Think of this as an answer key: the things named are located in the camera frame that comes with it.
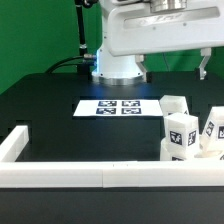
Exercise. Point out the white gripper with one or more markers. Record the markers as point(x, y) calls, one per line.
point(135, 29)

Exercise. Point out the white paper marker sheet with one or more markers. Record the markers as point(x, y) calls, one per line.
point(112, 108)

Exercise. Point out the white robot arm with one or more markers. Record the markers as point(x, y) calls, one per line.
point(122, 70)

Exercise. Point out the white U-shaped fence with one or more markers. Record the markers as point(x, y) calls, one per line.
point(15, 174)

